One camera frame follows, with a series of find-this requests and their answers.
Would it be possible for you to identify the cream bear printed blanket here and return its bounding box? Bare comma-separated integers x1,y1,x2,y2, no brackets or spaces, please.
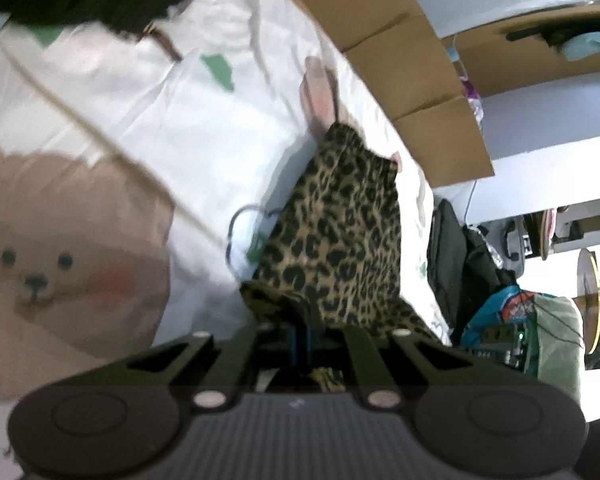
0,0,453,480

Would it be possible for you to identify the round black stool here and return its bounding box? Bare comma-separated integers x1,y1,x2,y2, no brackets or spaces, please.
539,207,560,261

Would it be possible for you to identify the teal cloth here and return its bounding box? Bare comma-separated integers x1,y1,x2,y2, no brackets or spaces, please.
562,30,600,61

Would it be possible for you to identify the green cloth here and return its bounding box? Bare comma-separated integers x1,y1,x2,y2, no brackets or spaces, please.
530,295,586,401

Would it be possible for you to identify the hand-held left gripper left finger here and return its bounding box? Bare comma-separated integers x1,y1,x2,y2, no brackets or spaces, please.
122,322,303,409

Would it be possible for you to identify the blue printed cloth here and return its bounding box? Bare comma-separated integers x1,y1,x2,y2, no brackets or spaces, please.
460,287,536,351

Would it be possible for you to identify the flattened brown cardboard sheet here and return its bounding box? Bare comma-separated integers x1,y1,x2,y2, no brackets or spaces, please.
265,0,496,191

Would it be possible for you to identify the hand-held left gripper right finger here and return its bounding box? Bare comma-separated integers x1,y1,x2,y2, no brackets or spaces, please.
305,325,481,409

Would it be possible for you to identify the black folded garment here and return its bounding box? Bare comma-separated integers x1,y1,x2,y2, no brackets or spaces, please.
425,199,468,341

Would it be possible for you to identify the white cable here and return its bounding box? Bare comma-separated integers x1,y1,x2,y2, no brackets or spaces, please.
462,180,481,226

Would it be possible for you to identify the leopard print garment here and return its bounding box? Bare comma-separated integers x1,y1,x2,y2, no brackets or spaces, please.
240,122,453,396

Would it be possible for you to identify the tall brown cardboard box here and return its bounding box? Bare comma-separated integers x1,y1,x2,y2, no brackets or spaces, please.
442,2,600,98

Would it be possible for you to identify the purple detergent pouch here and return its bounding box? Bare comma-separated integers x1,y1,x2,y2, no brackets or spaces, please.
460,75,483,122

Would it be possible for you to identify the round yellow rimmed table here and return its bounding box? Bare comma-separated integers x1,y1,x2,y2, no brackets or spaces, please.
572,247,600,356

